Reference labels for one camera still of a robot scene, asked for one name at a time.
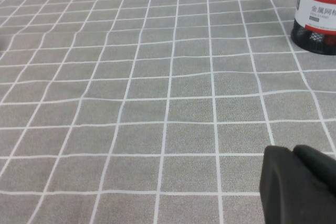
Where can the grey white checked tablecloth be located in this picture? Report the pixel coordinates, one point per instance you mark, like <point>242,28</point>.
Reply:
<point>131,103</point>

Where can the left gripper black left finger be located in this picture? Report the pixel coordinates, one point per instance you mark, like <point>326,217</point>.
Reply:
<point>286,195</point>

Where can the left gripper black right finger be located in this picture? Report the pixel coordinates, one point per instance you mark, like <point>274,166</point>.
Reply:
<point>317,166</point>

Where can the black mesh pen holder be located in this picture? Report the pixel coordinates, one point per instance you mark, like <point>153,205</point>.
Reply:
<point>317,16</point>

